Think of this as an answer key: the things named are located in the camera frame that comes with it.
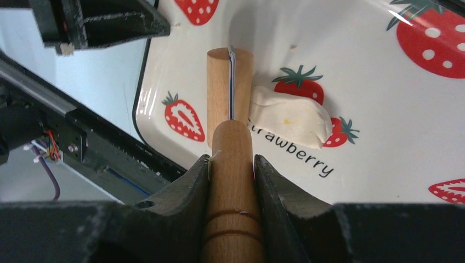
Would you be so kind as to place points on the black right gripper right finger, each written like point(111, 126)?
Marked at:
point(298, 227)

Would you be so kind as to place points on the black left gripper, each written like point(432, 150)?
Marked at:
point(71, 25)

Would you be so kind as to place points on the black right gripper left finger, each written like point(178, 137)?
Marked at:
point(166, 227)

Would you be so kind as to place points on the wooden dough roller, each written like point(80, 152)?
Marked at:
point(233, 231)

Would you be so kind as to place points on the white dough piece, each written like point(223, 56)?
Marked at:
point(294, 118)

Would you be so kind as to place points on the strawberry print rectangular tray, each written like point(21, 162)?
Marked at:
point(389, 73)

